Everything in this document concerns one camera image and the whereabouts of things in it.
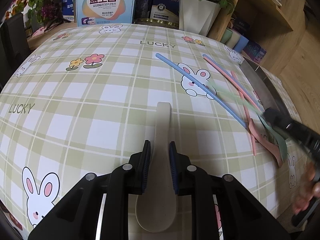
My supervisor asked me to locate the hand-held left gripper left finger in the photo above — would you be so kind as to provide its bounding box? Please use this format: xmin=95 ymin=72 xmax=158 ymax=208
xmin=27 ymin=140 xmax=152 ymax=240

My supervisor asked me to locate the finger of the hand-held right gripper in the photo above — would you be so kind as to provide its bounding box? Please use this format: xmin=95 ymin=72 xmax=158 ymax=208
xmin=262 ymin=107 xmax=320 ymax=155

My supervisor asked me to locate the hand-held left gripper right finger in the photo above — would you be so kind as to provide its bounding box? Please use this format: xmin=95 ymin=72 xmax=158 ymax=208
xmin=169 ymin=141 xmax=292 ymax=240

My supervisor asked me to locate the green spoon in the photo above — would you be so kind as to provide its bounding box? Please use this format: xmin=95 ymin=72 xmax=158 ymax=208
xmin=257 ymin=115 xmax=288 ymax=161

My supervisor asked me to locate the white spoon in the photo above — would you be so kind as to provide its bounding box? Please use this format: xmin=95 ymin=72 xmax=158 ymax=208
xmin=136 ymin=102 xmax=179 ymax=233

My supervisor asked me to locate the metal utensil container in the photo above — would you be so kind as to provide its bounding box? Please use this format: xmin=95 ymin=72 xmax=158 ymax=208
xmin=240 ymin=57 xmax=300 ymax=125

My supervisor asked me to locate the green chopstick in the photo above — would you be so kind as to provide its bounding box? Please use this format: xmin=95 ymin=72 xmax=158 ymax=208
xmin=212 ymin=79 xmax=266 ymax=117

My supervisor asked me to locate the blue chopstick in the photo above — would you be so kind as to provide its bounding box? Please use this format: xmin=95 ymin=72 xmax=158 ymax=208
xmin=155 ymin=53 xmax=247 ymax=128
xmin=202 ymin=54 xmax=266 ymax=112

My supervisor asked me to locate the person's right hand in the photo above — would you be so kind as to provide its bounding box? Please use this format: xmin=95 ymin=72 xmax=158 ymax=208
xmin=294 ymin=161 xmax=320 ymax=212

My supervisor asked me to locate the pink spoon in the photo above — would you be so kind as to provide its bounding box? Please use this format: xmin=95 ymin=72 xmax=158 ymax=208
xmin=248 ymin=118 xmax=283 ymax=168

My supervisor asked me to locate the pink chopstick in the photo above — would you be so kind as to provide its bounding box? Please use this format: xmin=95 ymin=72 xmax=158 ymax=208
xmin=230 ymin=71 xmax=257 ymax=156
xmin=203 ymin=56 xmax=263 ymax=111

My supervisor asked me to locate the purple box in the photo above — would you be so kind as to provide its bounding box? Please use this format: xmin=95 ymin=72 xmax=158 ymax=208
xmin=244 ymin=41 xmax=267 ymax=63

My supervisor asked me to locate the blue cup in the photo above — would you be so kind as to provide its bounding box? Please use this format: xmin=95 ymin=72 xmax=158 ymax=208
xmin=236 ymin=35 xmax=249 ymax=53

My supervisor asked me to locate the beige cup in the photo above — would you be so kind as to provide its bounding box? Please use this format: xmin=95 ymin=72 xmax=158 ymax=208
xmin=227 ymin=31 xmax=242 ymax=48

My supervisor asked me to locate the green cup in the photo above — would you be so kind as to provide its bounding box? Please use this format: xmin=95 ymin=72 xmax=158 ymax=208
xmin=221 ymin=27 xmax=232 ymax=43

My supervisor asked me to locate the wooden shelf unit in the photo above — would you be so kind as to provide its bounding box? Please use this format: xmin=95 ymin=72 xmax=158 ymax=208
xmin=207 ymin=0 xmax=320 ymax=110

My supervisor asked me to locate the dark box with moon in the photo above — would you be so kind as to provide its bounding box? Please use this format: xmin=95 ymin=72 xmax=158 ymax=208
xmin=230 ymin=17 xmax=248 ymax=34

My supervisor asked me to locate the white faceted flower pot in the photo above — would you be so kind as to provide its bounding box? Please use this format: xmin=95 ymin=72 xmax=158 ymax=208
xmin=179 ymin=0 xmax=222 ymax=37

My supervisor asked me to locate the gold tray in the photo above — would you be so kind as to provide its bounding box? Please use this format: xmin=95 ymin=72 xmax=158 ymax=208
xmin=132 ymin=18 xmax=181 ymax=29

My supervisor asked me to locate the dark blue box white label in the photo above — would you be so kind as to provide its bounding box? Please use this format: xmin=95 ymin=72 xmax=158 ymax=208
xmin=150 ymin=0 xmax=181 ymax=27

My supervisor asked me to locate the dark blue patterned box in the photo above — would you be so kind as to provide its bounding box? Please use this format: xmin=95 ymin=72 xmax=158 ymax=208
xmin=135 ymin=0 xmax=157 ymax=21

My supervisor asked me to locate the white and blue box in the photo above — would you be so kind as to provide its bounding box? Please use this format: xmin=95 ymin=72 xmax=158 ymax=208
xmin=76 ymin=0 xmax=139 ymax=28

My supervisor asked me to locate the pink cloth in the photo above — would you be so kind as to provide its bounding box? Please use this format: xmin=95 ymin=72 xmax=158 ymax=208
xmin=32 ymin=25 xmax=56 ymax=37

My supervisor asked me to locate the blue and white carton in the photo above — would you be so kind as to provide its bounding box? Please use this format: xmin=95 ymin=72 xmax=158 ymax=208
xmin=61 ymin=0 xmax=77 ymax=23

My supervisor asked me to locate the black chair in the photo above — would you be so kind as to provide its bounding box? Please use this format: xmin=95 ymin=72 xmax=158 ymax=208
xmin=0 ymin=12 xmax=29 ymax=66

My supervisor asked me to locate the pink cherry blossom plant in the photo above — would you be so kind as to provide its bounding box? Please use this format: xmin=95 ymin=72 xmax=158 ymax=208
xmin=5 ymin=0 xmax=78 ymax=28

